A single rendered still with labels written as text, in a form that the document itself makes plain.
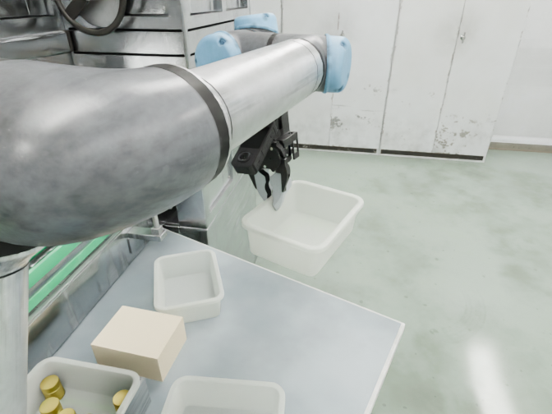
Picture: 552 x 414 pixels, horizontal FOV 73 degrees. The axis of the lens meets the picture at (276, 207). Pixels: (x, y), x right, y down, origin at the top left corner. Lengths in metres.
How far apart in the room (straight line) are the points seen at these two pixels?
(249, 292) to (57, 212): 0.90
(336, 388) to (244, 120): 0.70
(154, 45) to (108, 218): 0.99
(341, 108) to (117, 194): 3.76
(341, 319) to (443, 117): 3.22
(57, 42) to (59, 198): 1.07
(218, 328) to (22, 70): 0.84
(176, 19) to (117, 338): 0.82
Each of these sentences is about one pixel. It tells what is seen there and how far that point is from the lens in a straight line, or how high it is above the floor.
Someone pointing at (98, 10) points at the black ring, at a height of 1.45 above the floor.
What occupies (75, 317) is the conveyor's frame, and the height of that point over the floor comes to 0.78.
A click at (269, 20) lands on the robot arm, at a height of 1.45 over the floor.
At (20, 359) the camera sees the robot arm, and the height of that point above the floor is 1.23.
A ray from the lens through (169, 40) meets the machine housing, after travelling 1.18.
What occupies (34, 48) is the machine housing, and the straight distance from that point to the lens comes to 1.22.
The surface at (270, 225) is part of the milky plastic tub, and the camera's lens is 0.78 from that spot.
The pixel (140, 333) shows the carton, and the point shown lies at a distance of 0.94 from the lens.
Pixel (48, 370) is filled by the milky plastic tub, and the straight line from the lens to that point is 0.95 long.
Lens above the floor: 1.49
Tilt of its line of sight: 30 degrees down
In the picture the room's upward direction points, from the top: straight up
